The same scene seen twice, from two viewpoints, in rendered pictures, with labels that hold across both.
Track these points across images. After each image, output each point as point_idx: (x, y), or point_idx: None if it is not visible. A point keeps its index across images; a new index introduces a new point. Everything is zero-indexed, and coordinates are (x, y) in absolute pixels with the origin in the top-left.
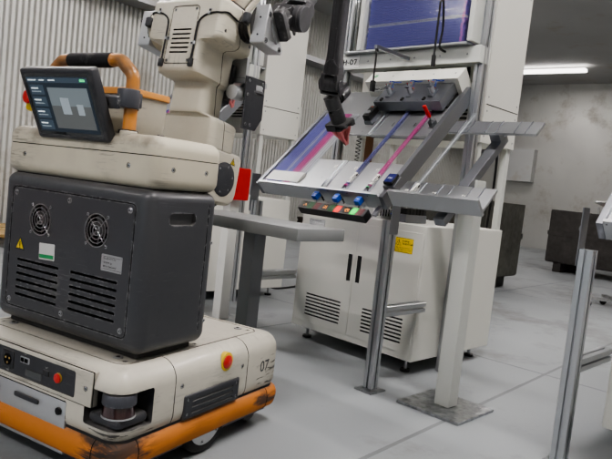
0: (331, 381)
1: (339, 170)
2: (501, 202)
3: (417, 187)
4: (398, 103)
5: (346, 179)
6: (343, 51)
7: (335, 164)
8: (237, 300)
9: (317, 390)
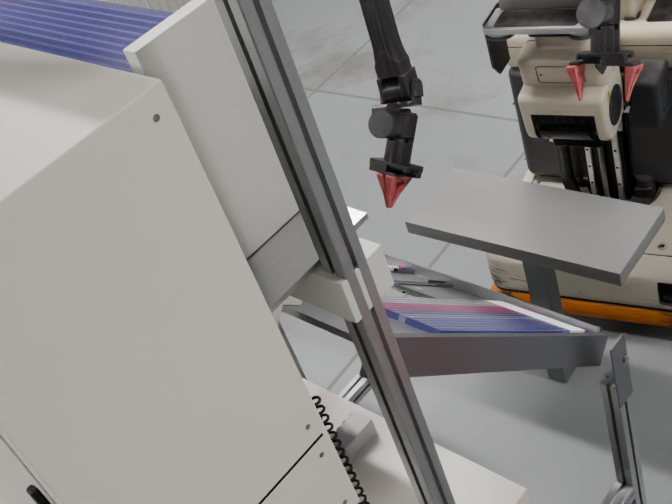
0: (455, 441)
1: (412, 283)
2: None
3: None
4: None
5: (399, 274)
6: (370, 40)
7: (419, 289)
8: (559, 295)
9: (467, 403)
